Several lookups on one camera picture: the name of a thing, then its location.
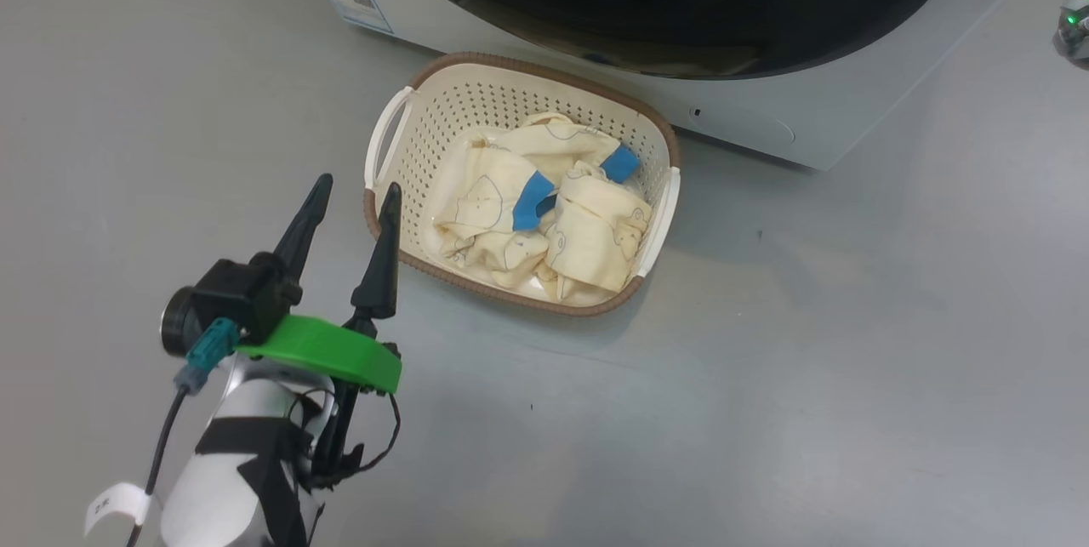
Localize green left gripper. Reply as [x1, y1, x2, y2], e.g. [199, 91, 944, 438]
[238, 174, 403, 396]

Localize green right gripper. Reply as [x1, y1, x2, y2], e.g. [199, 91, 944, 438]
[1053, 0, 1089, 70]

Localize cream garment with blue cuffs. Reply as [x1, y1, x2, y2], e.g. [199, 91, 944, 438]
[432, 111, 641, 288]

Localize plain cream garment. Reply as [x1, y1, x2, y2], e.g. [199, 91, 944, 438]
[536, 160, 654, 305]

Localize black round washing machine door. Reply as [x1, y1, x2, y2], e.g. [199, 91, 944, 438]
[357, 0, 971, 80]

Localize cream perforated laundry basket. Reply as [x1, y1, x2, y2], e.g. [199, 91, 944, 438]
[363, 52, 681, 316]

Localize white washing machine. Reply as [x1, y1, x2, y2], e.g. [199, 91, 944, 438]
[289, 0, 1056, 171]

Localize blue energy label sticker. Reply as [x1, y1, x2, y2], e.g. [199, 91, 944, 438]
[313, 0, 395, 36]

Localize white drain filter cover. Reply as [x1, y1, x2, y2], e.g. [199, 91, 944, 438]
[687, 100, 796, 146]

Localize black cable with teal connector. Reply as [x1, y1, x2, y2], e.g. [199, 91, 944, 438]
[126, 319, 242, 547]

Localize thin black cable loop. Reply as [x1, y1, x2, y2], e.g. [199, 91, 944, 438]
[289, 390, 401, 488]

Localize white cable tag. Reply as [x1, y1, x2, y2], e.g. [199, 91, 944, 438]
[85, 483, 162, 535]

